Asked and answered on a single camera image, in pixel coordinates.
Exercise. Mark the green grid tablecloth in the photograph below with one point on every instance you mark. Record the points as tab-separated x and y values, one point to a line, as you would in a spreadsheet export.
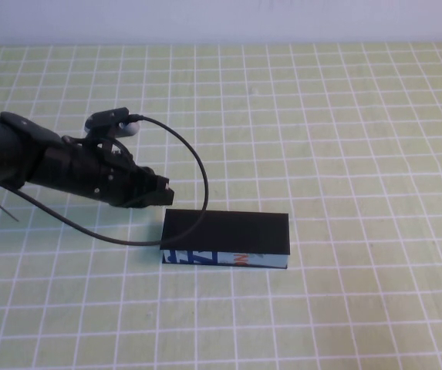
321	154

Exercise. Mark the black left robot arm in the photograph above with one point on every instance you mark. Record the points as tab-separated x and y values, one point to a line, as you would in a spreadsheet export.
8	146

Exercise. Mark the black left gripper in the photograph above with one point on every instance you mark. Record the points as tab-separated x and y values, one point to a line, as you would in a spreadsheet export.
81	169

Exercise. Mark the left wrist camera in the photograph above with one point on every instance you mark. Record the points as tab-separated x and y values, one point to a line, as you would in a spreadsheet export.
106	117

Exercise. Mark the black printed glasses case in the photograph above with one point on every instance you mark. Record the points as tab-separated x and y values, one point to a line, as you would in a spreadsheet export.
236	231

